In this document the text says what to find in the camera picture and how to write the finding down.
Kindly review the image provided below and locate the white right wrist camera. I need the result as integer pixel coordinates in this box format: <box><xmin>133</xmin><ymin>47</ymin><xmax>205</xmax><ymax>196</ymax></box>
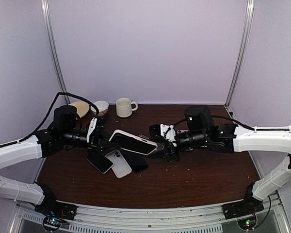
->
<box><xmin>160</xmin><ymin>124</ymin><xmax>176</xmax><ymax>143</ymax></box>

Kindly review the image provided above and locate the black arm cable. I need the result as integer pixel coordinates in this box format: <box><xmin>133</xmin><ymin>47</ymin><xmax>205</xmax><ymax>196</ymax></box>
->
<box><xmin>172</xmin><ymin>114</ymin><xmax>291</xmax><ymax>133</ymax></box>
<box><xmin>0</xmin><ymin>91</ymin><xmax>100</xmax><ymax>149</ymax></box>

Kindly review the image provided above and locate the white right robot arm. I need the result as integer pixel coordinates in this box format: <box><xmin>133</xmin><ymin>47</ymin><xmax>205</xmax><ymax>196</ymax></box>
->
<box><xmin>149</xmin><ymin>105</ymin><xmax>291</xmax><ymax>215</ymax></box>

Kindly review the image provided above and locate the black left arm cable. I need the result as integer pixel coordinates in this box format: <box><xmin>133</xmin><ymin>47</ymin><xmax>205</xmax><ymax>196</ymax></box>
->
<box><xmin>0</xmin><ymin>91</ymin><xmax>100</xmax><ymax>149</ymax></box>

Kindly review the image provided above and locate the black phone with dark case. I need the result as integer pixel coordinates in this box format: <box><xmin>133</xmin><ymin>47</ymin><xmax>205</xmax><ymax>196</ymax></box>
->
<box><xmin>125</xmin><ymin>152</ymin><xmax>148</xmax><ymax>173</ymax></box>

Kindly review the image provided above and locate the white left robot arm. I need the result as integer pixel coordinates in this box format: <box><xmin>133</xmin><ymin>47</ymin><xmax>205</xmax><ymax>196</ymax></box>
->
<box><xmin>0</xmin><ymin>105</ymin><xmax>113</xmax><ymax>216</ymax></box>

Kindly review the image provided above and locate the left aluminium frame post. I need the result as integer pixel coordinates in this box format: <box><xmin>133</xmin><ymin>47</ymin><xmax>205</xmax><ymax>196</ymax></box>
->
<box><xmin>41</xmin><ymin>0</ymin><xmax>67</xmax><ymax>92</ymax></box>

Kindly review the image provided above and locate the clear magsafe phone case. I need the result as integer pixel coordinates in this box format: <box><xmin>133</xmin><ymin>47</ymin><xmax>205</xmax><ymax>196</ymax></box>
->
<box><xmin>138</xmin><ymin>134</ymin><xmax>164</xmax><ymax>156</ymax></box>

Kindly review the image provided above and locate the white ceramic mug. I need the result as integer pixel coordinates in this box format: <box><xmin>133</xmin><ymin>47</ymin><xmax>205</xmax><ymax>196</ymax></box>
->
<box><xmin>116</xmin><ymin>98</ymin><xmax>138</xmax><ymax>118</ymax></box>

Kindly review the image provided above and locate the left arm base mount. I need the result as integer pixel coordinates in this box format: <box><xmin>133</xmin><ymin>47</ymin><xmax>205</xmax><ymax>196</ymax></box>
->
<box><xmin>34</xmin><ymin>184</ymin><xmax>77</xmax><ymax>233</ymax></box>

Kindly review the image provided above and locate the white ceramic bowl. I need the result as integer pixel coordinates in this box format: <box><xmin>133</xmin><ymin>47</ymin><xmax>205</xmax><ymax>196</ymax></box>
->
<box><xmin>90</xmin><ymin>100</ymin><xmax>109</xmax><ymax>117</ymax></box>

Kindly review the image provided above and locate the beige phone case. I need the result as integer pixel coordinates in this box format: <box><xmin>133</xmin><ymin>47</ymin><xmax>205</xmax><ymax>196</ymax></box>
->
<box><xmin>105</xmin><ymin>150</ymin><xmax>132</xmax><ymax>179</ymax></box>

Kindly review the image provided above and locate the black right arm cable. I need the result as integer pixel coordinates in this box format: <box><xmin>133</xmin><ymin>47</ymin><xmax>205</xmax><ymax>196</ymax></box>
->
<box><xmin>172</xmin><ymin>114</ymin><xmax>291</xmax><ymax>133</ymax></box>

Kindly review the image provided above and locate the beige ceramic plate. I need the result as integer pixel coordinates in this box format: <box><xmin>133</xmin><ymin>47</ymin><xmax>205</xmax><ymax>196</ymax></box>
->
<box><xmin>69</xmin><ymin>101</ymin><xmax>90</xmax><ymax>118</ymax></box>

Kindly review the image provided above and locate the aluminium front rail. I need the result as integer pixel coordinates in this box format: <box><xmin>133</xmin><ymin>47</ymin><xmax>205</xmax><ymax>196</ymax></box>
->
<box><xmin>9</xmin><ymin>198</ymin><xmax>291</xmax><ymax>233</ymax></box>

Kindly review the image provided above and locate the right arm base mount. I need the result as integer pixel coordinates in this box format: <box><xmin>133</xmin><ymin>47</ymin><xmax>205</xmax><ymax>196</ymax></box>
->
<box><xmin>222</xmin><ymin>183</ymin><xmax>264</xmax><ymax>231</ymax></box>

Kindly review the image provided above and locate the aluminium frame post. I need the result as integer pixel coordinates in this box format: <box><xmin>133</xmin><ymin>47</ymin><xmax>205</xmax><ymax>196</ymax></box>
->
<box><xmin>225</xmin><ymin>0</ymin><xmax>255</xmax><ymax>109</ymax></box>
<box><xmin>41</xmin><ymin>0</ymin><xmax>67</xmax><ymax>92</ymax></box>

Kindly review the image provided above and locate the right aluminium frame post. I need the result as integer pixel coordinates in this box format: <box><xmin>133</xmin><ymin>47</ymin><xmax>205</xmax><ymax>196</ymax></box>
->
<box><xmin>225</xmin><ymin>0</ymin><xmax>255</xmax><ymax>109</ymax></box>

